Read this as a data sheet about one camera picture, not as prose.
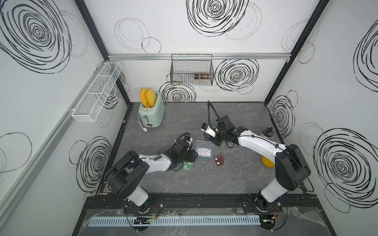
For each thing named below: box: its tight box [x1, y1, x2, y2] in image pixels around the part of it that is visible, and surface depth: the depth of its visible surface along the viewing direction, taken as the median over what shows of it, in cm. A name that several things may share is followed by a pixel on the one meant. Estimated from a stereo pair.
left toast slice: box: [139, 87, 149, 108], surface depth 98 cm
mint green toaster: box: [138, 92, 165, 128], surface depth 99 cm
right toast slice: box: [145, 88, 157, 108], surface depth 100 cm
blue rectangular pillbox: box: [194, 140, 214, 159], surface depth 94 cm
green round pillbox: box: [182, 161, 194, 170], surface depth 88 cm
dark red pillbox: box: [214, 152, 225, 167], surface depth 91 cm
